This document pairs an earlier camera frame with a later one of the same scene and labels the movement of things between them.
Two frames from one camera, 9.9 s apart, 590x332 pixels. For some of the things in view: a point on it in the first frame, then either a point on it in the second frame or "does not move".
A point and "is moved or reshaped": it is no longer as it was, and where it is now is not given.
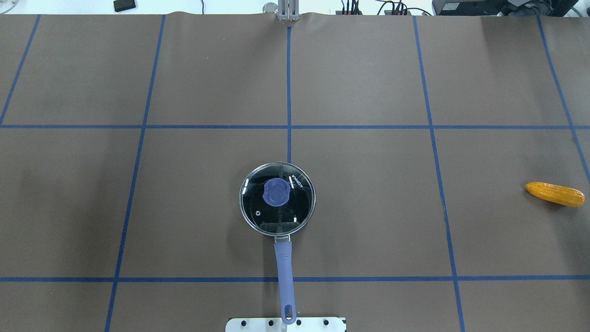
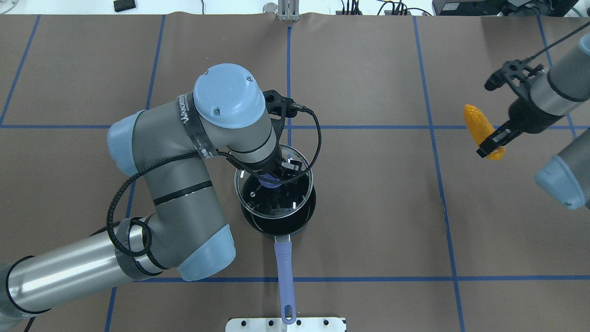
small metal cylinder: [270, 7] does not move
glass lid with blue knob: [277, 198] is moved or reshaped
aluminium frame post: [288, 10] does not move
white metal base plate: [280, 324] does not move
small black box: [123, 5] does not move
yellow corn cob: [563, 195] is moved or reshaped
